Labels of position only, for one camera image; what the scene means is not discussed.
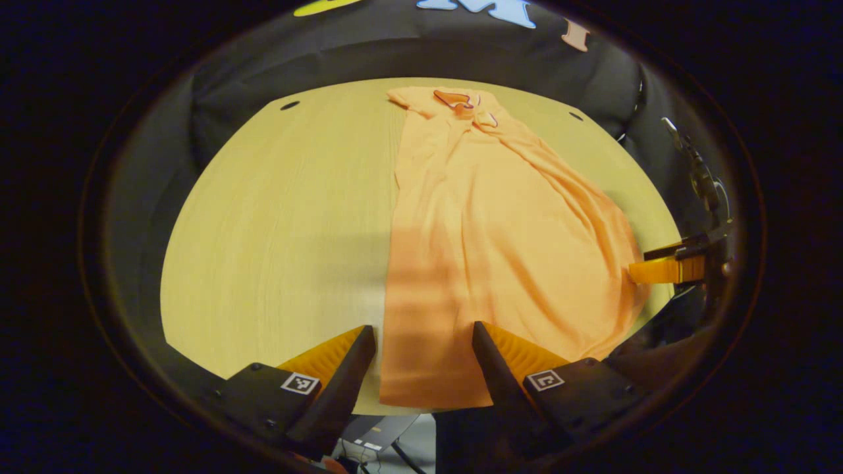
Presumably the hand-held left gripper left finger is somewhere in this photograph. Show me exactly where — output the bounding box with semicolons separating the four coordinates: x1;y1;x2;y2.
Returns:
209;325;377;461

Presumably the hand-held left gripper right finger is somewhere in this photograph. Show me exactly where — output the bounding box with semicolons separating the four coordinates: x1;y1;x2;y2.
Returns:
472;321;651;458

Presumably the orange T-shirt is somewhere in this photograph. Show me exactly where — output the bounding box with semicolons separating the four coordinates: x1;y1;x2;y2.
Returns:
379;86;653;410

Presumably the grey box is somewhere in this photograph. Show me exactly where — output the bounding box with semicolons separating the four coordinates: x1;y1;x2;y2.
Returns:
341;415;422;456

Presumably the black backdrop cloth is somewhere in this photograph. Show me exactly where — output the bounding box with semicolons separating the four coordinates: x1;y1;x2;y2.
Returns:
99;0;725;409

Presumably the black cable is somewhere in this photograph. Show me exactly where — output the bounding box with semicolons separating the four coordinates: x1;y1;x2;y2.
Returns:
390;440;427;474

